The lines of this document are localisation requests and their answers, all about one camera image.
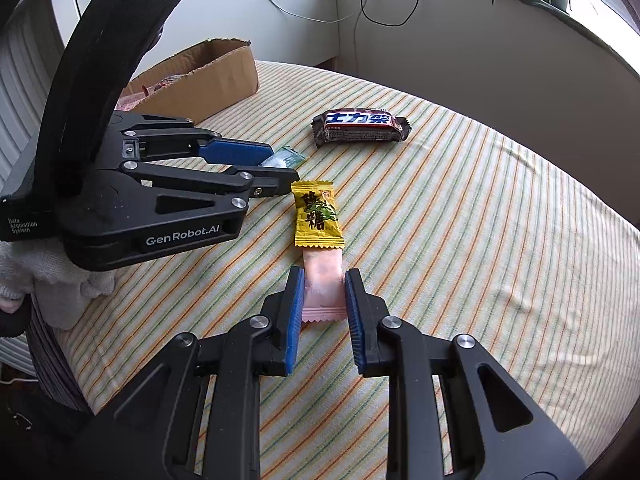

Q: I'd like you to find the cardboard box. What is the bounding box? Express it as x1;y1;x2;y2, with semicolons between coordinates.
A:
117;37;260;126

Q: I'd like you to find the person's left hand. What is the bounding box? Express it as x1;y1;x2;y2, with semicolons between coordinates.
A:
0;237;117;331

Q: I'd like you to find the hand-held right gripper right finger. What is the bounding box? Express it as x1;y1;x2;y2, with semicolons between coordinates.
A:
342;268;588;480

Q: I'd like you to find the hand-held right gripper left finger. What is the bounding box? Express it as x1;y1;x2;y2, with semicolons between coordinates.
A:
65;266;307;480

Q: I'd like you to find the dark grey ribbed garment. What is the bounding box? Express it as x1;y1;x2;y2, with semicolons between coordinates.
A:
27;300;96;416

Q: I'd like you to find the white cable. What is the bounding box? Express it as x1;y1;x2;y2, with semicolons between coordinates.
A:
250;0;361;71

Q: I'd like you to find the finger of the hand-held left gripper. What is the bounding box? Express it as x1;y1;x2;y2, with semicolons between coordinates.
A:
122;162;300;221
112;112;275;166

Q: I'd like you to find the pink candy packet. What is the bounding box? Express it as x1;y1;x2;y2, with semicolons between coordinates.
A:
300;250;351;323

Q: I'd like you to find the green candy packet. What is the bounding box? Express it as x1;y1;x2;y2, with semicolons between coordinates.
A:
259;145;306;169

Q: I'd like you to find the pale ribbed panel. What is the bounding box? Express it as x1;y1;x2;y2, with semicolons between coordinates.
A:
0;0;68;186

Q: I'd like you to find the yellow candy packet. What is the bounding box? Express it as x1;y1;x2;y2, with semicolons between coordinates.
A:
290;180;346;250

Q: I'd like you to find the striped cloth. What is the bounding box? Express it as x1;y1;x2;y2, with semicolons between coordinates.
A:
52;60;640;480

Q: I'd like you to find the sliced bread packet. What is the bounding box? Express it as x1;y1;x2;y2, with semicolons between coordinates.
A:
122;74;188;111

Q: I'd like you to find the brown chocolate bar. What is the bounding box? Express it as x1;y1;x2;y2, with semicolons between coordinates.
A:
312;107;411;148

